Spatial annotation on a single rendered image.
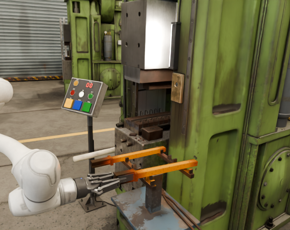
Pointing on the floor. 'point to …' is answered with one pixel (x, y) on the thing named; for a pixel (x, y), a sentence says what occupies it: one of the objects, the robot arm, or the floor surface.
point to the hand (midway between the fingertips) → (124, 176)
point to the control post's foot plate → (85, 204)
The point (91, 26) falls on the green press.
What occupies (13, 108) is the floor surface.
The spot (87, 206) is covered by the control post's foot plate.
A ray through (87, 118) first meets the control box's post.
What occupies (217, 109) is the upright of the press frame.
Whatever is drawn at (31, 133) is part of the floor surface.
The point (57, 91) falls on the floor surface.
